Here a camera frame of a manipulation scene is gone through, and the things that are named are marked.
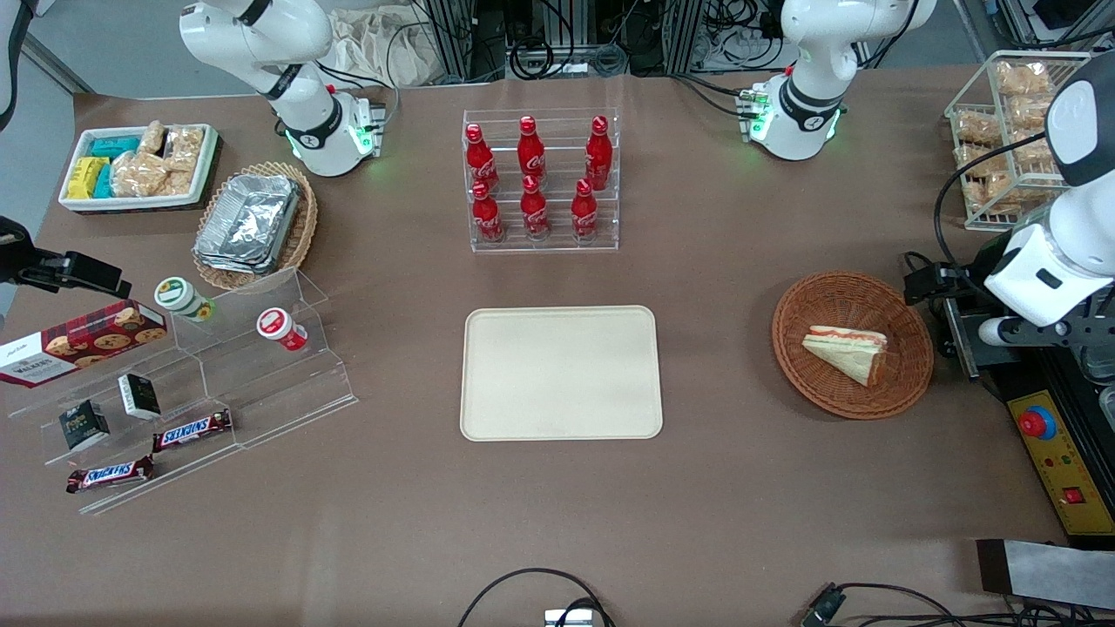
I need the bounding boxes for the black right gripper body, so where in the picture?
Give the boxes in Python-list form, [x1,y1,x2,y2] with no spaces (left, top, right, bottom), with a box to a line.
[0,215,40,287]

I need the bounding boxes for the triangular sandwich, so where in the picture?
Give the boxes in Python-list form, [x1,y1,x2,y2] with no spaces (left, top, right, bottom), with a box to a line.
[801,325,890,389]

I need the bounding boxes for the white rectangular snack tray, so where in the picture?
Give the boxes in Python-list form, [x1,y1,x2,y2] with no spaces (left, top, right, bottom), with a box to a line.
[57,124,220,215]

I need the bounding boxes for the empty round wicker basket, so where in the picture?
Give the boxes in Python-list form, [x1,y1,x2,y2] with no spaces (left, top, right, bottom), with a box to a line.
[772,271,936,421]

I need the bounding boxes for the oval wicker basket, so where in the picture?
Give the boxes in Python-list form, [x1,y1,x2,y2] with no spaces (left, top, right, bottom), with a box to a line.
[193,160,320,293]

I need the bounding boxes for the beige plastic tray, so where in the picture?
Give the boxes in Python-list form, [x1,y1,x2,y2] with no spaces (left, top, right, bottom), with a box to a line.
[459,305,665,442]

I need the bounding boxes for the red tartan cookie box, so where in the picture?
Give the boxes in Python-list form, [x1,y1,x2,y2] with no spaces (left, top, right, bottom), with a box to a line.
[0,299,169,389]

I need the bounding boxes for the yellow snack pack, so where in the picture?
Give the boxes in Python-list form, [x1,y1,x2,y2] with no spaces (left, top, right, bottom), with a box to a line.
[66,156,111,200]

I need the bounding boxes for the green lid yogurt cup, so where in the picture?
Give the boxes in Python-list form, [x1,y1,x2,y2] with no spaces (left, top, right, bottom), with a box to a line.
[154,276,216,324]

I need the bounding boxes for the bagged pastry snack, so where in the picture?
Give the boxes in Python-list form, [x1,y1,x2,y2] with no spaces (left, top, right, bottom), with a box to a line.
[1009,93,1057,133]
[956,144,1016,210]
[956,111,1004,146]
[995,60,1053,98]

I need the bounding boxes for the black machine base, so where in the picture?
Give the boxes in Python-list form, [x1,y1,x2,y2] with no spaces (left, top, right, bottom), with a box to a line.
[939,233,1115,551]

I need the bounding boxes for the clear plastic container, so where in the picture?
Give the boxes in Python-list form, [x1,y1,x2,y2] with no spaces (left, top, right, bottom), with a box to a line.
[1078,341,1115,386]

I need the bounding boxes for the small black box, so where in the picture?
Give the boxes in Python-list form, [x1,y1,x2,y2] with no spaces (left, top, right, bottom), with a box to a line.
[57,400,112,453]
[117,372,163,421]

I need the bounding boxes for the stacked foil containers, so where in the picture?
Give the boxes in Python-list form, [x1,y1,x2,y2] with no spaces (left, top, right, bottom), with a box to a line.
[193,173,302,275]

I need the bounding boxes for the brown snickers bar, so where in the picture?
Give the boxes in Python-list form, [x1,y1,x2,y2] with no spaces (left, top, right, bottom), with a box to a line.
[65,455,157,496]
[152,408,234,454]

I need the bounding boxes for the red lid yogurt cup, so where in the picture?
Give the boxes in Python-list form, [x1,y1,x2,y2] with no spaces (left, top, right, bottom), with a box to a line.
[255,307,309,354]

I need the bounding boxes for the yellow emergency stop box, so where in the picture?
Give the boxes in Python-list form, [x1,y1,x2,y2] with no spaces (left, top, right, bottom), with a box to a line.
[1005,390,1115,537]

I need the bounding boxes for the clear acrylic step display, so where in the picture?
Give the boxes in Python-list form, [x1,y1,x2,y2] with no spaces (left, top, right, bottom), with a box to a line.
[7,268,360,516]

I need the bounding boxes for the grey metal strip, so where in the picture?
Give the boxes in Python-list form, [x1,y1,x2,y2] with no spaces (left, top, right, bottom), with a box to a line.
[975,537,1115,611]

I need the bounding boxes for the red cola bottle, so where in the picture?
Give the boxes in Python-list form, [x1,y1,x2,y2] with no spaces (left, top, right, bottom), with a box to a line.
[465,123,501,192]
[517,115,548,181]
[571,178,600,243]
[470,180,505,244]
[585,115,615,192]
[519,174,551,241]

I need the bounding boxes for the beige cloth bag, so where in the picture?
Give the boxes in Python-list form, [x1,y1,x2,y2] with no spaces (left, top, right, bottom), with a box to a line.
[329,7,438,88]

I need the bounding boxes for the clear acrylic bottle rack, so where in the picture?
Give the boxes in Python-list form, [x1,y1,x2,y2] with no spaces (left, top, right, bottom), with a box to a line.
[462,108,622,254]

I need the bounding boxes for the white wire basket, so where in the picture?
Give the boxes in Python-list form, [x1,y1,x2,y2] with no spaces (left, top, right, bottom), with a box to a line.
[944,50,1091,233]

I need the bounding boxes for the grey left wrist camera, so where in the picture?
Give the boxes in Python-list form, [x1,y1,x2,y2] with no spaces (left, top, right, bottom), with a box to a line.
[977,313,1115,351]

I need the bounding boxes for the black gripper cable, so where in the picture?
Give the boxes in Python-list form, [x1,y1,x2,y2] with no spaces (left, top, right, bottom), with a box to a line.
[933,131,1048,273]

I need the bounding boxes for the black hanging cable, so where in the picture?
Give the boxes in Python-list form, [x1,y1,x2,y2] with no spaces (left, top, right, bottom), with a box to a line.
[0,0,37,133]

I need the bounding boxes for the black cable with connector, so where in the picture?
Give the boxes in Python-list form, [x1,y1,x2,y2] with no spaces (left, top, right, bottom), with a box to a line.
[800,582,1115,627]

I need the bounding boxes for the aluminium frame rack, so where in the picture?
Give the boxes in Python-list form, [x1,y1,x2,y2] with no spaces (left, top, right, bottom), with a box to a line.
[416,0,708,85]

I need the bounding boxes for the black looped cable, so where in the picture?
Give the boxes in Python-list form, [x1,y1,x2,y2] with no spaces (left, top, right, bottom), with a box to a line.
[456,568,618,627]

